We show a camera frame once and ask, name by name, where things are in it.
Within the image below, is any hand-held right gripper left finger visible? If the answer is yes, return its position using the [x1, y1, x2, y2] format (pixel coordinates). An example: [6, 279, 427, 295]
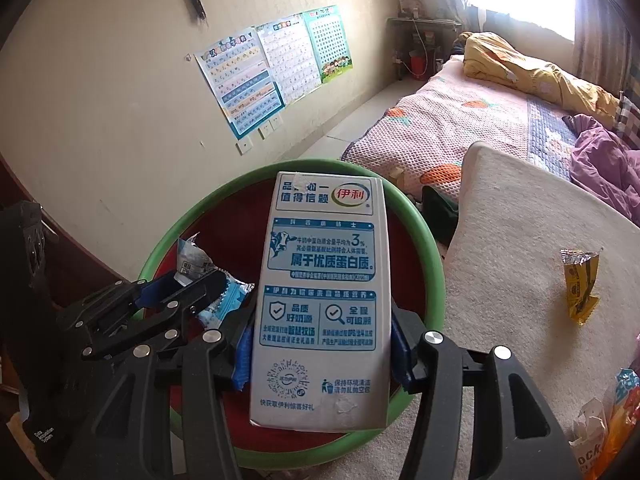
[75, 305, 258, 480]

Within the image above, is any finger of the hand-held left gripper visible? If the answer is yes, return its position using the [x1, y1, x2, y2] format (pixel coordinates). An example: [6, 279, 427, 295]
[80, 270, 226, 361]
[55, 272, 178, 333]

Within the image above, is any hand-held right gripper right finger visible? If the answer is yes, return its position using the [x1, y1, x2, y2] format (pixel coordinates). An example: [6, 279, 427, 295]
[390, 300, 581, 480]

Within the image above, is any blue and silver wrapper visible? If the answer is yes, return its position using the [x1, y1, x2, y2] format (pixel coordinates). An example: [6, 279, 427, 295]
[176, 232, 254, 331]

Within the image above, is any white milk carton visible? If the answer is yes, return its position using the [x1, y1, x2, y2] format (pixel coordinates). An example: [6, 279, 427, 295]
[249, 171, 393, 432]

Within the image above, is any red bin with green rim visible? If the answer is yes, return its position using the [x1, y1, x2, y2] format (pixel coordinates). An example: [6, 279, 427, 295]
[137, 159, 446, 471]

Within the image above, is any dark green bag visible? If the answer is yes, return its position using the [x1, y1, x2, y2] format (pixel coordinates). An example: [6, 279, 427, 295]
[422, 185, 460, 247]

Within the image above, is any small yellow wrapper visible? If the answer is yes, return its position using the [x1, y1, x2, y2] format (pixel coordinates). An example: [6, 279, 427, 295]
[560, 249, 602, 327]

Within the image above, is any white and pink snack bag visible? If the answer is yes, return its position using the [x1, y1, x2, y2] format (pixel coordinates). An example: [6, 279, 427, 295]
[570, 397, 613, 480]

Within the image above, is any orange snack bag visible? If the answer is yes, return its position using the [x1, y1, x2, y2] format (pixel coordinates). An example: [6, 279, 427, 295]
[597, 390, 640, 478]

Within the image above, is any pink bedspread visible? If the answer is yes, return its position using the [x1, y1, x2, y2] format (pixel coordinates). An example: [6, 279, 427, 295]
[341, 55, 581, 196]

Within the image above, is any purple floral quilt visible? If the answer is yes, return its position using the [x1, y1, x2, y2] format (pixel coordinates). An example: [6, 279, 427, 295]
[562, 114, 640, 231]

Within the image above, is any red bucket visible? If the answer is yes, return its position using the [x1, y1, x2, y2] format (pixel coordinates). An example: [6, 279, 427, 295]
[406, 50, 430, 78]

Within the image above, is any yellow quilt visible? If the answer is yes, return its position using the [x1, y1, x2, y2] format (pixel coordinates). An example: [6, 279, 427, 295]
[460, 31, 621, 126]

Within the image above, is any plaid pillow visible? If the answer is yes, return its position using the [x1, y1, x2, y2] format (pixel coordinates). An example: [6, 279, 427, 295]
[614, 91, 640, 150]

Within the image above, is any dark desk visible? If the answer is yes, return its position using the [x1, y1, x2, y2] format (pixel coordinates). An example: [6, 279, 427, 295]
[389, 16, 463, 81]

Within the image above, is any brown patterned curtain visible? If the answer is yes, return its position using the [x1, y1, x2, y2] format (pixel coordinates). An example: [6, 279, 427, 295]
[570, 0, 636, 96]

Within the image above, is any blue bordered wall poster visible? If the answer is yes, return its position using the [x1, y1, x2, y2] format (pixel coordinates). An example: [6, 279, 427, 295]
[194, 27, 286, 141]

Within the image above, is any white and pink wall poster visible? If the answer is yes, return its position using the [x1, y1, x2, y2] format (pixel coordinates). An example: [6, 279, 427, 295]
[256, 13, 323, 106]

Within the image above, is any green bordered wall poster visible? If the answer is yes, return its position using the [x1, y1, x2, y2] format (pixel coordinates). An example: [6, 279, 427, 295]
[302, 5, 355, 84]

